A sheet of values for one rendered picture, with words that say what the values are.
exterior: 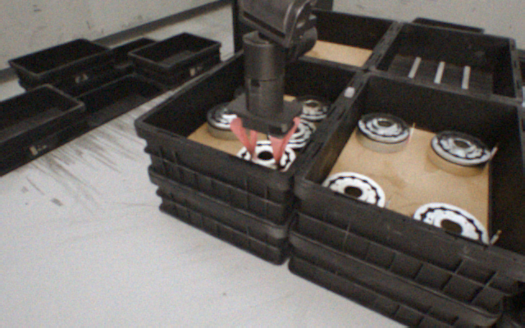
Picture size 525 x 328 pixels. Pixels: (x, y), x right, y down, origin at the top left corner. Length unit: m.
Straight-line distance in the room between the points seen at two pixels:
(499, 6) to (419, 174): 3.29
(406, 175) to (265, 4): 0.41
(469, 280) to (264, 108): 0.34
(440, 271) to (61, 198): 0.75
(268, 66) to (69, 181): 0.61
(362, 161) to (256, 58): 0.32
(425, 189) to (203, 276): 0.42
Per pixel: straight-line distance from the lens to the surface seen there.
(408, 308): 0.59
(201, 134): 0.72
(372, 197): 0.56
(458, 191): 0.67
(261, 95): 0.47
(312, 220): 0.50
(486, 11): 3.91
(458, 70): 1.15
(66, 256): 0.75
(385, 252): 0.50
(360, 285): 0.57
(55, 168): 0.97
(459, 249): 0.45
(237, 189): 0.53
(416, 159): 0.71
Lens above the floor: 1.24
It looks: 39 degrees down
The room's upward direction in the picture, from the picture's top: straight up
